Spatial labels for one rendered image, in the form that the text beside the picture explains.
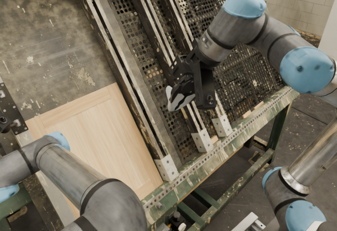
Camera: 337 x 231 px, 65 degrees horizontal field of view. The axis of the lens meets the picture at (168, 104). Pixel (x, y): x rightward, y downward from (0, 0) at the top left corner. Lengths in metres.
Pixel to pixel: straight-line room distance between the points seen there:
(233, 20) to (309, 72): 0.18
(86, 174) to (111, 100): 0.78
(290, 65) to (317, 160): 0.50
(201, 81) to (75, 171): 0.33
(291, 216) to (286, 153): 2.14
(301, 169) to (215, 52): 0.53
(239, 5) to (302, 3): 5.92
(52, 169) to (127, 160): 0.71
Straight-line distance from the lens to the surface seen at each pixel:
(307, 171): 0.97
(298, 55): 0.51
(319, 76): 0.52
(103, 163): 1.26
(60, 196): 1.20
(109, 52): 1.30
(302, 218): 0.96
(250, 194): 2.58
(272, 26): 0.61
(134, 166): 1.33
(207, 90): 0.63
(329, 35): 4.79
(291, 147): 3.15
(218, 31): 0.59
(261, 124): 1.95
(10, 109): 1.15
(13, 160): 0.74
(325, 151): 0.94
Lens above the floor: 2.01
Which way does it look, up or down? 35 degrees down
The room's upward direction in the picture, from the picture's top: straight up
